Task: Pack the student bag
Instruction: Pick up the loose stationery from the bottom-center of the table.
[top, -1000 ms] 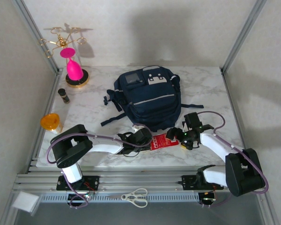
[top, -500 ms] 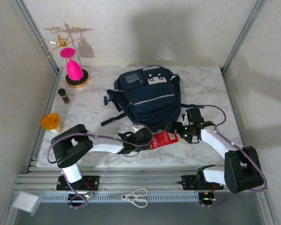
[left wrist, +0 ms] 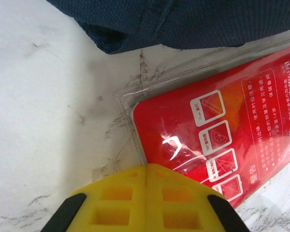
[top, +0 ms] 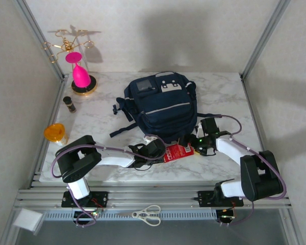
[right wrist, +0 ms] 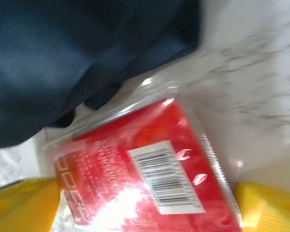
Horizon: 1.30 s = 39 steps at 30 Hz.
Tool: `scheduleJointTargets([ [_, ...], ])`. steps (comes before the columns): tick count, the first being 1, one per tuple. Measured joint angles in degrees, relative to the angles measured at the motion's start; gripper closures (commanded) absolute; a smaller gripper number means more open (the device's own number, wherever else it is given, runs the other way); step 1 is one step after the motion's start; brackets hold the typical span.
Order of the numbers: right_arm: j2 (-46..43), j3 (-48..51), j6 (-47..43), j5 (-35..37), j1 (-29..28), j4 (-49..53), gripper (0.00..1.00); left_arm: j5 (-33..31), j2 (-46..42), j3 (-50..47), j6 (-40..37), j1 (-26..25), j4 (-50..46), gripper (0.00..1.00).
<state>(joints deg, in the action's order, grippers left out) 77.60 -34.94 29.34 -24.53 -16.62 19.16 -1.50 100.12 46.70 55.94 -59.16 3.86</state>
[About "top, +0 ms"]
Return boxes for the navy blue backpack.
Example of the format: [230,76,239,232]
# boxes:
[109,70,221,144]

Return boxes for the small controller circuit board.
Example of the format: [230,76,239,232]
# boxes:
[215,208,237,227]
[73,208,104,228]

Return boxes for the small dark brown bottle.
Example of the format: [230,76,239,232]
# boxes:
[63,96,77,113]

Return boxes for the orange funnel cup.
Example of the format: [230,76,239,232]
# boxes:
[43,123,69,146]

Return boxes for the pink goblet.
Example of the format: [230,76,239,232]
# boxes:
[65,52,92,88]

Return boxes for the white pad in plastic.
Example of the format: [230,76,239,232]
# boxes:
[12,208,44,235]

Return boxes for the aluminium cross rail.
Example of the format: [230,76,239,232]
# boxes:
[14,187,293,211]

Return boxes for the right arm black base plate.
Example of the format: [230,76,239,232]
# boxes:
[197,190,245,207]

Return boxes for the aluminium side rail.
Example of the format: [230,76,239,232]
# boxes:
[241,73,284,189]
[28,73,69,189]

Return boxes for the white handled scissors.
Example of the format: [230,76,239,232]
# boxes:
[116,204,162,227]

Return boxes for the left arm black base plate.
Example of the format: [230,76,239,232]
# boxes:
[61,191,109,208]

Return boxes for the grey slotted cable duct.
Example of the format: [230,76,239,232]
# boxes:
[44,209,217,222]

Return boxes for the right aluminium frame post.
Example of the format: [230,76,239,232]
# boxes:
[239,0,291,81]

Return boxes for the aluminium frame post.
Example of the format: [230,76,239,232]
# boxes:
[239,0,291,81]
[11,0,69,82]

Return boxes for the gold wire glass rack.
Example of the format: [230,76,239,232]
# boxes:
[41,29,98,96]

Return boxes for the left aluminium frame post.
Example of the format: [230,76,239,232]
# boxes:
[11,0,69,82]

